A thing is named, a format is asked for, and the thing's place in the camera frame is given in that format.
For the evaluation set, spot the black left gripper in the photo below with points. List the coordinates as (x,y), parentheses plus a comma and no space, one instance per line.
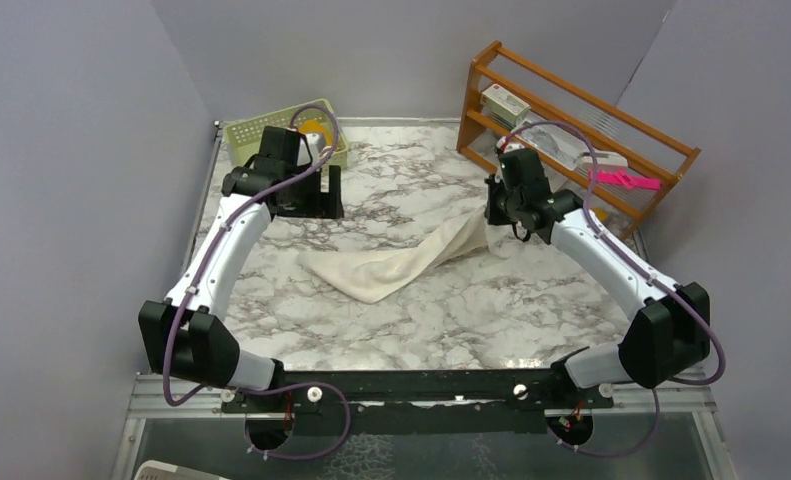
(321,204)

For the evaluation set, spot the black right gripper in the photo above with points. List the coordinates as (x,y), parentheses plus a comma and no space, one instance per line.
(492,215)

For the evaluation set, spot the yellow brown bear towel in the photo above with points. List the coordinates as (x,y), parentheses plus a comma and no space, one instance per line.
(320,132)

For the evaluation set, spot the white towel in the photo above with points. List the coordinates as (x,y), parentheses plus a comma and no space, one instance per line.
(371,275)

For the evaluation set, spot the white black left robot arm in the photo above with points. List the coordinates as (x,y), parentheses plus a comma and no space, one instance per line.
(184,334)

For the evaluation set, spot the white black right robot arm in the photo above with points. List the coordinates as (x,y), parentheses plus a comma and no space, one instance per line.
(669,322)

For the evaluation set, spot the light green plastic basket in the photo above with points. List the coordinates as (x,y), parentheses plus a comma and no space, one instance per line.
(244,137)

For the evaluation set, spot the yellow grey sponge block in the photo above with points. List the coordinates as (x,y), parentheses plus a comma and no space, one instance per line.
(601,214)

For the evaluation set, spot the pink clip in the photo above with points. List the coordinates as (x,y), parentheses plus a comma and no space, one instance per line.
(626,180)

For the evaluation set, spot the orange wooden shelf rack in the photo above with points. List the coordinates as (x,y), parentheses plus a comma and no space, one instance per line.
(649,151)

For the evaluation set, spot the white device on shelf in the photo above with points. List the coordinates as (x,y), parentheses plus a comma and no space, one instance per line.
(603,161)

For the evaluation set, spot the white green small box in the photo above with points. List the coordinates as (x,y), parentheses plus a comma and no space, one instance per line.
(504,106)

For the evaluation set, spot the white basket at bottom edge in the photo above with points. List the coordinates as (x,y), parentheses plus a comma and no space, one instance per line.
(157,470)

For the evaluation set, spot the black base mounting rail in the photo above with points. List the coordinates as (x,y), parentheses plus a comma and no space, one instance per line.
(413,402)

